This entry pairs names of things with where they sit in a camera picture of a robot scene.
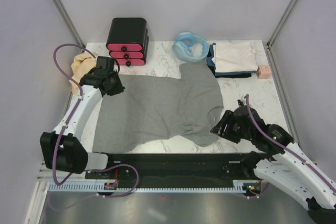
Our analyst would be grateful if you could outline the grey t shirt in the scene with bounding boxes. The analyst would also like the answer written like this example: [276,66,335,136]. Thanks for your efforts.
[92,62,224,153]

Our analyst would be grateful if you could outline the light blue cable duct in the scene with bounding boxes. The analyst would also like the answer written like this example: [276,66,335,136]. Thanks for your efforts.
[48,182,246,194]

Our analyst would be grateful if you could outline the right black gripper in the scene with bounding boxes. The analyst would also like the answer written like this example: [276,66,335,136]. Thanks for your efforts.
[209,109,253,144]

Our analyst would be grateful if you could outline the pink cube power strip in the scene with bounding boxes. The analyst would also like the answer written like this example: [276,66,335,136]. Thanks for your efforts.
[256,65,272,79]

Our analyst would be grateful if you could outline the black pink drawer box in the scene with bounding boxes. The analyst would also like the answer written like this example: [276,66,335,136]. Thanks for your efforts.
[106,17,149,67]

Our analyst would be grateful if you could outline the yellow t shirt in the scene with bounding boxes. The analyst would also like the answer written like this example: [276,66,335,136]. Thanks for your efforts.
[71,53,96,83]

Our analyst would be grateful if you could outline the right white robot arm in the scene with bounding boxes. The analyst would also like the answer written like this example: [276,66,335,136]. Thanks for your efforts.
[211,105,335,223]

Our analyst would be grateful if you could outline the white blue folded t shirt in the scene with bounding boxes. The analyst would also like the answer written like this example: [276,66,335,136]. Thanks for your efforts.
[206,41,258,78]

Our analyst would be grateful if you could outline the light blue headphones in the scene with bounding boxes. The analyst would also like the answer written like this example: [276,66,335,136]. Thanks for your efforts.
[172,32,209,63]

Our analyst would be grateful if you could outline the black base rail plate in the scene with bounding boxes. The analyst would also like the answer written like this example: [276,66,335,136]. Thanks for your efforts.
[85,153,258,188]

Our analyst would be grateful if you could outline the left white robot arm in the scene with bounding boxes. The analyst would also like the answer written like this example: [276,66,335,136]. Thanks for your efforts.
[40,56,124,178]

